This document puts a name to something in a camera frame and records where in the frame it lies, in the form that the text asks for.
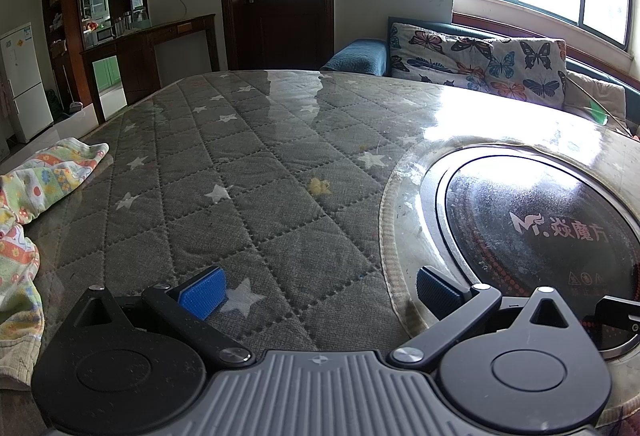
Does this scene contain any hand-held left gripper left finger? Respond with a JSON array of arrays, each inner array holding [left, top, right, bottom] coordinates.
[[75, 266, 253, 367]]

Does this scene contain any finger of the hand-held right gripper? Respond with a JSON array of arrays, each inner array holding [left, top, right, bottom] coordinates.
[[582, 295, 640, 334]]

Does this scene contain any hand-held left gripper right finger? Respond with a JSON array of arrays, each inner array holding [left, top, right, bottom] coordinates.
[[389, 266, 583, 372]]

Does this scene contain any grey quilted star table cover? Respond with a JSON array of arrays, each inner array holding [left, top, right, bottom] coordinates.
[[0, 69, 640, 436]]

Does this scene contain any round black induction cooktop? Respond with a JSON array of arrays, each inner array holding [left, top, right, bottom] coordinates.
[[380, 139, 640, 362]]

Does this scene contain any colourful patterned garment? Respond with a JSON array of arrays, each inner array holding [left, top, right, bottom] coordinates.
[[0, 139, 110, 389]]

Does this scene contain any thin stick with green tag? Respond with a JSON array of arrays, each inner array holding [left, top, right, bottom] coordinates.
[[570, 79, 638, 137]]

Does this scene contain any beige cushion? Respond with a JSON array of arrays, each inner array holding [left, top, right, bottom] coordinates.
[[565, 69, 628, 127]]

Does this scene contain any broom with dustpan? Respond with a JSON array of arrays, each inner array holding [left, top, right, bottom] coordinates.
[[62, 66, 86, 114]]

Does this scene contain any teal sofa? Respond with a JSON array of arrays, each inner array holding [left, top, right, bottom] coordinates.
[[320, 19, 640, 139]]

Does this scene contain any butterfly print cushion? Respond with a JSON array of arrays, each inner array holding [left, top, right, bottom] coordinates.
[[387, 21, 568, 109]]

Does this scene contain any dark wooden console desk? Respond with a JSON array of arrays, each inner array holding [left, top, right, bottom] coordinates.
[[80, 14, 221, 124]]

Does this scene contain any blue quilted armrest cushion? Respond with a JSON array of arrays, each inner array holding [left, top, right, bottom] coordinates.
[[320, 39, 388, 77]]

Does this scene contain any white refrigerator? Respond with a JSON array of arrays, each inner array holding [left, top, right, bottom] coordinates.
[[0, 22, 55, 144]]

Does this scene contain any microwave oven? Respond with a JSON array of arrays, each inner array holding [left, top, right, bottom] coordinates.
[[82, 25, 117, 48]]

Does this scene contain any dark wooden shelf cabinet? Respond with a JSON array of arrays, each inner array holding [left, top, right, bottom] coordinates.
[[41, 0, 150, 112]]

